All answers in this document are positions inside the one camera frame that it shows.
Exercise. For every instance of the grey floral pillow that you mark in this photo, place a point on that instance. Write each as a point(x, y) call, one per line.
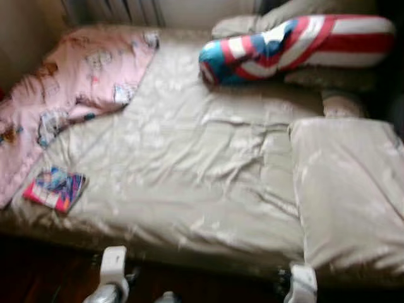
point(334, 79)
point(240, 26)

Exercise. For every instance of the grey curtain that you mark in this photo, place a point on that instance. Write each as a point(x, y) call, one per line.
point(113, 11)

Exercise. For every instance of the small grey roll pillow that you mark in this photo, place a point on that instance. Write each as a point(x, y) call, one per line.
point(344, 104)

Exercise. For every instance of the bed with grey floral sheet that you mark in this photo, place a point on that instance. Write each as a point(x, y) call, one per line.
point(202, 164)

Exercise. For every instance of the pink cartoon blanket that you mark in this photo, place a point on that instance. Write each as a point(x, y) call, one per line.
point(82, 69)

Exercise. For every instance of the folded grey floral duvet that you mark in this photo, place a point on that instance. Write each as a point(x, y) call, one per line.
point(347, 196)

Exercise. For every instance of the colourful comic book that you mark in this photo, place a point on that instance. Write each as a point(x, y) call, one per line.
point(57, 188)

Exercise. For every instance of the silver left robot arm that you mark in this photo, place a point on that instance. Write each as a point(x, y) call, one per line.
point(107, 295)

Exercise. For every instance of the red white blue bolster pillow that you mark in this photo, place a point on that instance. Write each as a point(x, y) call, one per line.
point(297, 47)

